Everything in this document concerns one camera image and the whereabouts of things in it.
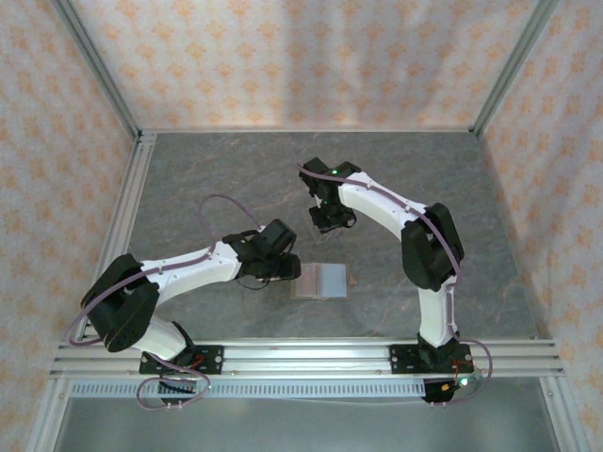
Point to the aluminium left side rail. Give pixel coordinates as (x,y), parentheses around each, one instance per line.
(123,221)

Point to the grey metal panel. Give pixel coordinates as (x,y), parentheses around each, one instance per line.
(306,426)

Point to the small grey box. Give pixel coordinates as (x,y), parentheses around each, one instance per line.
(320,298)

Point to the black right electronics board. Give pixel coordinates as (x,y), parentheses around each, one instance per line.
(438,393)

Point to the aluminium left frame leg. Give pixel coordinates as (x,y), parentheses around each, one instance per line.
(47,419)

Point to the pale pink card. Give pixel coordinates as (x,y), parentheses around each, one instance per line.
(311,280)

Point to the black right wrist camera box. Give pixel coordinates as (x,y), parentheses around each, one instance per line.
(316,170)

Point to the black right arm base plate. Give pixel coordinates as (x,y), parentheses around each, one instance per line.
(400,360)

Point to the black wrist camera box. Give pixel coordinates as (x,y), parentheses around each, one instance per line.
(316,170)
(275,237)

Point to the black electronics board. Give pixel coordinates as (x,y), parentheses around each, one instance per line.
(438,393)
(176,387)

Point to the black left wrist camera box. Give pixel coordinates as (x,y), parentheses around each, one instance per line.
(275,237)

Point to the black left electronics board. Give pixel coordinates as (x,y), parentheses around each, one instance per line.
(176,387)

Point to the aluminium left corner post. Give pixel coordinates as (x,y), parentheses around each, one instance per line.
(101,70)

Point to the aluminium right frame leg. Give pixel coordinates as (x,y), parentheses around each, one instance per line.
(556,419)

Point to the aluminium corner post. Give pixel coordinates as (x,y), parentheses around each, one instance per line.
(101,70)
(511,70)

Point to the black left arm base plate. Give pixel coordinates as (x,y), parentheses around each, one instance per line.
(214,360)

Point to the blue-grey card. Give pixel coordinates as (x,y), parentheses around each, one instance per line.
(334,281)

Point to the aluminium right corner post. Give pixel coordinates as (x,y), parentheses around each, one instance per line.
(511,70)

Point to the aluminium rail along wall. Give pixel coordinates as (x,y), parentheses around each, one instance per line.
(306,129)

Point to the aluminium frame leg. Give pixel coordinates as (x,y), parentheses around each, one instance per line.
(556,419)
(47,419)

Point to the clear acrylic card holder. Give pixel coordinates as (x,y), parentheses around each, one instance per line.
(322,237)

